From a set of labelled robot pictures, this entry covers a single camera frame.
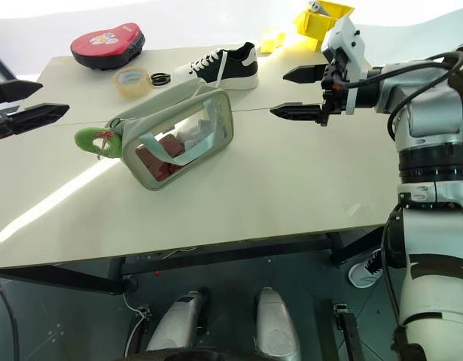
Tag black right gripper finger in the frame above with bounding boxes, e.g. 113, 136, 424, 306
269, 102, 324, 122
283, 65, 326, 85

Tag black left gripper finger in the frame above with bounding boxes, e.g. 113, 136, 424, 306
6, 103, 71, 135
0, 79, 44, 107

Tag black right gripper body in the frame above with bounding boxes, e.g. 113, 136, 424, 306
318, 50, 349, 127

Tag white-grey cloth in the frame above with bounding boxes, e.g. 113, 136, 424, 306
177, 117, 214, 148

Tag clear green-trimmed toiletry bag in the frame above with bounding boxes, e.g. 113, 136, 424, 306
104, 79, 236, 191

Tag maroon cloth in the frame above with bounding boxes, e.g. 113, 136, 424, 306
136, 135, 184, 182

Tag small yellow plastic box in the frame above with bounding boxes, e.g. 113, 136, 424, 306
260, 26, 288, 54

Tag yellow plastic bin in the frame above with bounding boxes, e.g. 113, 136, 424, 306
292, 0, 356, 53

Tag green plush charm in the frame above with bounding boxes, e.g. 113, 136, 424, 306
73, 126, 123, 162

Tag grey object in bin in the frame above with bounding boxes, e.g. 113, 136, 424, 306
306, 0, 332, 17

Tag black and white sneaker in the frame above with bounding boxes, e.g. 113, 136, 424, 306
172, 41, 260, 91

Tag clear packing tape roll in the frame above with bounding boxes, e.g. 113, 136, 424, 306
112, 67, 153, 100

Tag red and black punch pad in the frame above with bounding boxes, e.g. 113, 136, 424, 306
69, 22, 146, 72

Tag bystander white sneaker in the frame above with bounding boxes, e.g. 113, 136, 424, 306
347, 247, 385, 290

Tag white right robot leg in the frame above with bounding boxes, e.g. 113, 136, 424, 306
254, 287, 303, 361

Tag white robot leg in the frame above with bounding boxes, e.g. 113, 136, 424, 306
145, 288, 206, 353
254, 287, 303, 361

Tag black floor stand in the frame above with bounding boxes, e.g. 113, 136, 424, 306
321, 299, 368, 361

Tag white left robot leg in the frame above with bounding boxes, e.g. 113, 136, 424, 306
145, 288, 206, 353

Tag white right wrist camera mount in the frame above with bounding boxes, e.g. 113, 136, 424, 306
321, 16, 368, 115

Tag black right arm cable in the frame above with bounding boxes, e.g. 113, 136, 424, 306
340, 50, 463, 137

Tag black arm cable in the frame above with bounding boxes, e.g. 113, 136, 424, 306
340, 50, 463, 137
379, 202, 406, 329

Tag black hair ties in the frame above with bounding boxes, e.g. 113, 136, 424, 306
149, 71, 173, 87

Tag black metal table frame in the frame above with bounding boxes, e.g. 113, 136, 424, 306
0, 221, 387, 297

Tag black lower arm cable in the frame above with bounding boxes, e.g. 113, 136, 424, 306
379, 202, 406, 329

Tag black cable under table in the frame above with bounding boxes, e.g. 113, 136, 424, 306
0, 269, 20, 361

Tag thin white cable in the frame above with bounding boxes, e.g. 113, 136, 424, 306
121, 289, 151, 356

